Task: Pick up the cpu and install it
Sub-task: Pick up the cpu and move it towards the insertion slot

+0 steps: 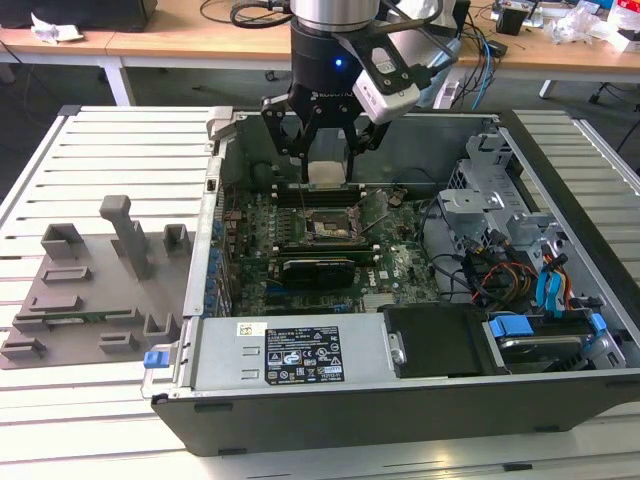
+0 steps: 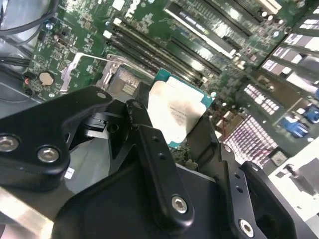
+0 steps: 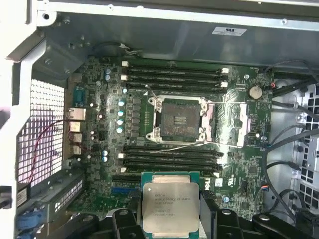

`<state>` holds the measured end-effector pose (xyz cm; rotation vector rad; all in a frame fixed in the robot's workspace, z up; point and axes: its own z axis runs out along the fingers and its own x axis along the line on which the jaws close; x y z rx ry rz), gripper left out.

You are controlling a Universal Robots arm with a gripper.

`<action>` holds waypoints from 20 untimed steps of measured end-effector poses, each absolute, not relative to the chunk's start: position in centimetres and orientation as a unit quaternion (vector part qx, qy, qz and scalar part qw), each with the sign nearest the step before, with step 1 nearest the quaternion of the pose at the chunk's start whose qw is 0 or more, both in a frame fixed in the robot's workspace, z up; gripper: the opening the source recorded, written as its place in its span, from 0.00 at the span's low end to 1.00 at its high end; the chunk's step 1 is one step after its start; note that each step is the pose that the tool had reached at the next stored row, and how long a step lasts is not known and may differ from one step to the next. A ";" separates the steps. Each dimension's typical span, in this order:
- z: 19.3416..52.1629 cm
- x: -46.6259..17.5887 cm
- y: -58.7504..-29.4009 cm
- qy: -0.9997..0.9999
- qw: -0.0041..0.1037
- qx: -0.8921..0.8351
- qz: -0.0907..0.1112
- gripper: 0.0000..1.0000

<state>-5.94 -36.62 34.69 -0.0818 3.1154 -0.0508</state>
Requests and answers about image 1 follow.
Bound green motherboard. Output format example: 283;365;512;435
219;182;451;317

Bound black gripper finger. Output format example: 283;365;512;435
338;118;392;185
259;94;321;185

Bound grey case latch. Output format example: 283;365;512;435
206;106;236;142

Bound silver chipset heatsink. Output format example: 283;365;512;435
363;294;394;314

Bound coloured power wire bundle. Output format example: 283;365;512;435
462;244;539;306

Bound blue data cable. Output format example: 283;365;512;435
536;253;570;322

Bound black graphics card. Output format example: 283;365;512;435
269;255;357;290

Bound crumpled white paper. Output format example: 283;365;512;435
30;12;86;46

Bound black label sticker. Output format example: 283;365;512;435
263;325;345;386

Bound hard disk in blue carrier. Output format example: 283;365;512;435
482;312;609;374

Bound black computer box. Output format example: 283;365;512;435
0;0;159;32

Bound grey parts rack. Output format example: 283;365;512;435
0;194;197;371

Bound black PC case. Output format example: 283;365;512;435
141;107;640;457

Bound green RAM stick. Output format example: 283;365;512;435
44;311;110;324

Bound metal drive cage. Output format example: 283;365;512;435
437;132;571;261

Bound metal socket cover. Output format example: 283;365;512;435
352;191;391;234

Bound grey power supply unit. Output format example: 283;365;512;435
169;312;406;396

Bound silver CPU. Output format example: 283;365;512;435
307;159;347;191

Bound black RAM slot bank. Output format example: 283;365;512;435
272;238;382;265
272;180;369;209

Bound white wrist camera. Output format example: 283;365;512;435
352;44;422;126

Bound white power strip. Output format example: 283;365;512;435
433;79;461;110

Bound red white carton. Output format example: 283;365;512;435
613;0;640;51

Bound clear plastic bags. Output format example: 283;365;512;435
547;2;621;46

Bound CPU socket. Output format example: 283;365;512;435
298;207;361;242

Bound small black box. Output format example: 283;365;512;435
495;7;526;36

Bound wooden desk white frame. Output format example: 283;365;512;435
452;0;640;101
0;0;301;107

